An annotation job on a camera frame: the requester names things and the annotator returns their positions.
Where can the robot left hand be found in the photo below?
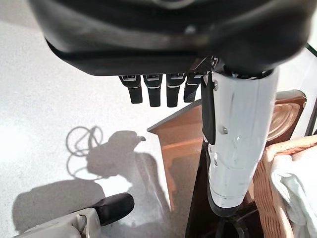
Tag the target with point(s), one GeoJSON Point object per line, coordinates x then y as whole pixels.
{"type": "Point", "coordinates": [237, 136]}

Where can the white garment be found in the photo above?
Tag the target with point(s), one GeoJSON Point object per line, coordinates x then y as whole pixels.
{"type": "Point", "coordinates": [297, 188]}

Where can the wicker laundry basket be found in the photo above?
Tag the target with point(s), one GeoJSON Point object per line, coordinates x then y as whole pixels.
{"type": "Point", "coordinates": [267, 198]}

